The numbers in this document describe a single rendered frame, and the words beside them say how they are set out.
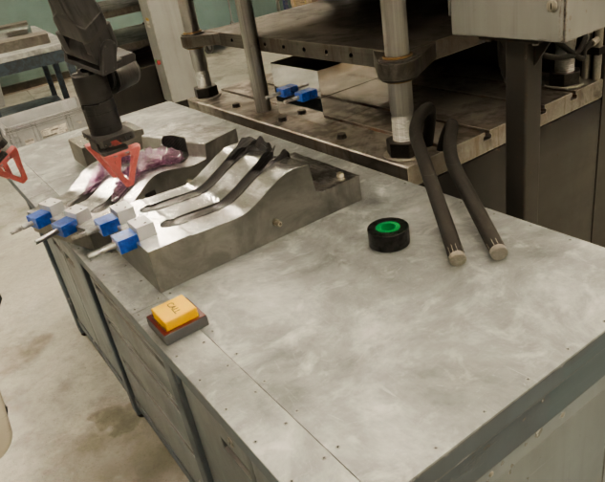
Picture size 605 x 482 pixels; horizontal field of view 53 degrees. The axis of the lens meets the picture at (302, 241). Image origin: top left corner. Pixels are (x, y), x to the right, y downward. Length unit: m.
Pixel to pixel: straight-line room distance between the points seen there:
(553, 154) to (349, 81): 0.67
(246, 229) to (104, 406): 1.22
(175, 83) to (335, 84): 3.68
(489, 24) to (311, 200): 0.57
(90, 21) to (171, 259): 0.43
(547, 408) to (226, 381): 0.47
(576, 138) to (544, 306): 1.19
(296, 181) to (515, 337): 0.56
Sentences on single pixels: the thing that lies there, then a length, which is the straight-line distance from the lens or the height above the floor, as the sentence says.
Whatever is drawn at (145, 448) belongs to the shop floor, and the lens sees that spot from 2.09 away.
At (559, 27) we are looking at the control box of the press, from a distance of 1.40.
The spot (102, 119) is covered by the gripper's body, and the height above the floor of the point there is 1.13.
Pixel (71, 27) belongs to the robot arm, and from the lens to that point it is 1.06.
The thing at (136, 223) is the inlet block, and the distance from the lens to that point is 1.22.
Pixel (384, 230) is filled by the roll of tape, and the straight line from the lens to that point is 1.21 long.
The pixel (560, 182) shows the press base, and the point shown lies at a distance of 2.14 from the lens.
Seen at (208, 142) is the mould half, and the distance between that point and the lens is 1.61.
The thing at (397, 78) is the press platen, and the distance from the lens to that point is 1.55.
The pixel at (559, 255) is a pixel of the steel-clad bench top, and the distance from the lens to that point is 1.15.
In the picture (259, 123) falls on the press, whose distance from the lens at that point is 2.14.
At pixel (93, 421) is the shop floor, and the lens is 2.27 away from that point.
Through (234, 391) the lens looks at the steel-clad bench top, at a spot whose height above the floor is 0.80.
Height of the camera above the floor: 1.39
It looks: 28 degrees down
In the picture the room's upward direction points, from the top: 10 degrees counter-clockwise
